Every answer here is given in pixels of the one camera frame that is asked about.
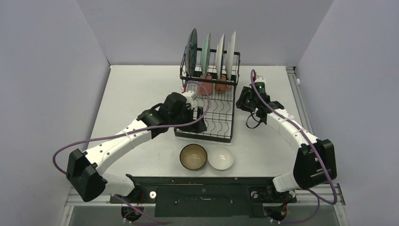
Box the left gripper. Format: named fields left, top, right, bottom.
left=170, top=105, right=206, bottom=134

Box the small orange mug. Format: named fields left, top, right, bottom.
left=215, top=74, right=232, bottom=94

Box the large pink mug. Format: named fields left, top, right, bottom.
left=197, top=73, right=214, bottom=96

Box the black wire dish rack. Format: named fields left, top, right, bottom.
left=174, top=49, right=240, bottom=143

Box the brown black bowl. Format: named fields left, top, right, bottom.
left=179, top=144, right=207, bottom=171

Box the red teal plate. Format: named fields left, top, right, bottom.
left=225, top=31, right=236, bottom=80

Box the white plate blue rim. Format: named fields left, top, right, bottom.
left=215, top=34, right=225, bottom=79

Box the dark blue plate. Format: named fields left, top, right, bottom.
left=185, top=28, right=198, bottom=76

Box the white bowl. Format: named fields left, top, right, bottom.
left=207, top=145, right=234, bottom=170

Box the light green flower plate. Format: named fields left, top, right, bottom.
left=201, top=33, right=211, bottom=76

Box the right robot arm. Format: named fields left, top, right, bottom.
left=236, top=82, right=337, bottom=201

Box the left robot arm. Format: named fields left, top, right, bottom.
left=65, top=90, right=207, bottom=202

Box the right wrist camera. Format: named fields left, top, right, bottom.
left=253, top=75, right=266, bottom=89

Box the aluminium rail right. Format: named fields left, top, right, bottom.
left=286, top=66, right=345, bottom=205

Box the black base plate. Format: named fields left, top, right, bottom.
left=110, top=176, right=297, bottom=218

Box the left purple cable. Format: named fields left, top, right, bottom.
left=52, top=80, right=211, bottom=226

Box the purple cable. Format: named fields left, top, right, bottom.
left=52, top=80, right=211, bottom=226
left=250, top=69, right=338, bottom=225

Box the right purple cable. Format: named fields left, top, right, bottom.
left=250, top=69, right=338, bottom=225

